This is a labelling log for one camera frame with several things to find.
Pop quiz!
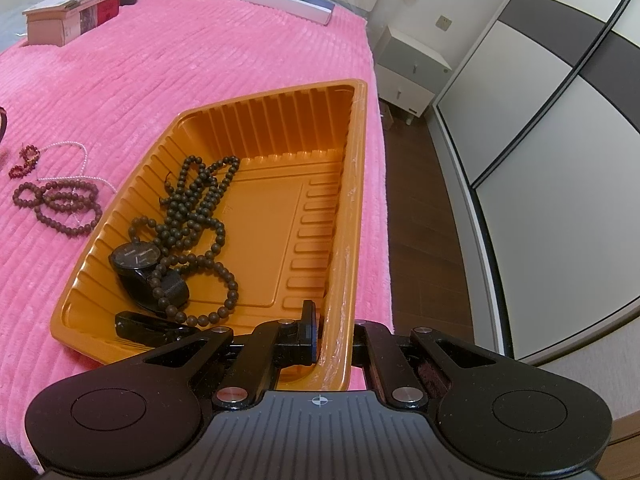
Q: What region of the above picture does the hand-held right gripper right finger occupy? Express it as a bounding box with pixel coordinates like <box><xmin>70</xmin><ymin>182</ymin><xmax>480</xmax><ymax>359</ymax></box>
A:
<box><xmin>351</xmin><ymin>316</ymin><xmax>502</xmax><ymax>412</ymax></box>

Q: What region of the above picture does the flat white box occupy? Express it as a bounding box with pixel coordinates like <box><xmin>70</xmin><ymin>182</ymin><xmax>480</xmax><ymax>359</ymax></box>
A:
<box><xmin>230</xmin><ymin>0</ymin><xmax>336</xmax><ymax>26</ymax></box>

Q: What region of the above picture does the white grey sliding wardrobe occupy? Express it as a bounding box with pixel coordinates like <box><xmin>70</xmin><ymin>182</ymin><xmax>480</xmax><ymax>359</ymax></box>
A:
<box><xmin>432</xmin><ymin>0</ymin><xmax>640</xmax><ymax>367</ymax></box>

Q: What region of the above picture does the brown wooden bead necklace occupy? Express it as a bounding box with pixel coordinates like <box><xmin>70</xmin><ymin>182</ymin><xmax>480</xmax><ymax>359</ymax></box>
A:
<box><xmin>12</xmin><ymin>177</ymin><xmax>104</xmax><ymax>237</ymax></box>

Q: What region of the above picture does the red bead bracelet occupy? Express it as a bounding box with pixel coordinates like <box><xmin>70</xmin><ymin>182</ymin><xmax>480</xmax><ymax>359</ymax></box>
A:
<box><xmin>7</xmin><ymin>144</ymin><xmax>42</xmax><ymax>179</ymax></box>

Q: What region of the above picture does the white pearl necklace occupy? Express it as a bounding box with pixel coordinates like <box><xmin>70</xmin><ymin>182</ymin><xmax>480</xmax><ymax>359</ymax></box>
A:
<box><xmin>34</xmin><ymin>142</ymin><xmax>119</xmax><ymax>195</ymax></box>

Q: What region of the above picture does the red box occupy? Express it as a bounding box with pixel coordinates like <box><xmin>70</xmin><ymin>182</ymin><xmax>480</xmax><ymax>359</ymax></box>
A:
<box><xmin>77</xmin><ymin>0</ymin><xmax>122</xmax><ymax>37</ymax></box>

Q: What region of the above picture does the orange plastic tray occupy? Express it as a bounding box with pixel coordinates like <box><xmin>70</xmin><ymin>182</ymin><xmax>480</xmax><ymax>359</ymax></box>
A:
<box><xmin>49</xmin><ymin>78</ymin><xmax>369</xmax><ymax>392</ymax></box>

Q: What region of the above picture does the white nightstand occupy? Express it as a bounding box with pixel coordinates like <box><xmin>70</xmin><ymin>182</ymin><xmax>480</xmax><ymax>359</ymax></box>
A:
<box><xmin>372</xmin><ymin>25</ymin><xmax>454</xmax><ymax>119</ymax></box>

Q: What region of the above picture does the pink plush blanket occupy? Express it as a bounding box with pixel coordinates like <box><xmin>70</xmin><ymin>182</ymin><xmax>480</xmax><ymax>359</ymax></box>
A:
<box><xmin>0</xmin><ymin>0</ymin><xmax>397</xmax><ymax>476</ymax></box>

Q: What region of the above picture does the beige wooden box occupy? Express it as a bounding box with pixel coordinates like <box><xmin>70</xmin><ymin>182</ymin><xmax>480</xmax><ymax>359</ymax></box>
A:
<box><xmin>22</xmin><ymin>0</ymin><xmax>127</xmax><ymax>48</ymax></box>

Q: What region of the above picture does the all-black wristwatch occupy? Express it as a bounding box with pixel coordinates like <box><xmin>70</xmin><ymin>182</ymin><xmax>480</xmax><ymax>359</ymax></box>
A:
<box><xmin>109</xmin><ymin>241</ymin><xmax>197</xmax><ymax>347</ymax></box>

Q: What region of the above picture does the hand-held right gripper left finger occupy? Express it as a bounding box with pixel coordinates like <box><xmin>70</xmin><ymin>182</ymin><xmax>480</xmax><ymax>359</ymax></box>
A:
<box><xmin>144</xmin><ymin>300</ymin><xmax>322</xmax><ymax>409</ymax></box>

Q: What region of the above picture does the dark wooden bead necklace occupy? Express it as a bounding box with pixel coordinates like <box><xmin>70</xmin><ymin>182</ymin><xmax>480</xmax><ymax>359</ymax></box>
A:
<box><xmin>128</xmin><ymin>155</ymin><xmax>242</xmax><ymax>327</ymax></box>

